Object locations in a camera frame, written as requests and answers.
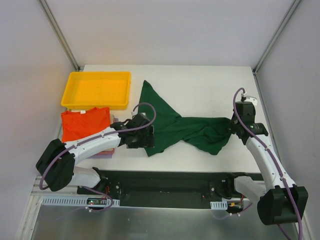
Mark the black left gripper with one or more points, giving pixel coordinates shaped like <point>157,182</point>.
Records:
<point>149,136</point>

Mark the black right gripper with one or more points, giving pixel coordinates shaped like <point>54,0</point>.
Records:
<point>235,128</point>

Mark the green t-shirt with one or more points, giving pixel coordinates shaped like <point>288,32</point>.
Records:
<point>208,134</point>

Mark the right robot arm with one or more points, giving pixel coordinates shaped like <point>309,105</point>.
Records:
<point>280,200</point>

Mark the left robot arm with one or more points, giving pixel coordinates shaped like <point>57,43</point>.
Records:
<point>59,163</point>

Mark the pink folded t-shirt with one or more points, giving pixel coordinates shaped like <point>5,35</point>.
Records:
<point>109,151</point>

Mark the lilac folded t-shirt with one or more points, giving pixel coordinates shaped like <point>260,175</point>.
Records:
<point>96,156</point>

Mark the yellow plastic tray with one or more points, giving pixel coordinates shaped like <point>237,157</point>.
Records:
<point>88,89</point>

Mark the orange folded t-shirt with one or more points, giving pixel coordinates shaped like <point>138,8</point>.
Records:
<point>84,123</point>

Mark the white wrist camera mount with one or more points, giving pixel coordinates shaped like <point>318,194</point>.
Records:
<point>247,98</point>

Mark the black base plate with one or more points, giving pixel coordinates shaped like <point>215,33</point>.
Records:
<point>182,190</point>

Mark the aluminium front rail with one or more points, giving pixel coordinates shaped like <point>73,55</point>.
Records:
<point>69,190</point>

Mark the white slotted cable duct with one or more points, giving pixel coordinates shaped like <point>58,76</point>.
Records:
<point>79,201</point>

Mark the right aluminium frame post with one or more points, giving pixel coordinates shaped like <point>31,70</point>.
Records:
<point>277,34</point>

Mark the aluminium frame post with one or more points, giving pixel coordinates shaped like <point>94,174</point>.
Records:
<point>59,34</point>
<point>277,34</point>

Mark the left aluminium frame post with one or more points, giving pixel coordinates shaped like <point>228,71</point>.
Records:
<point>59,34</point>

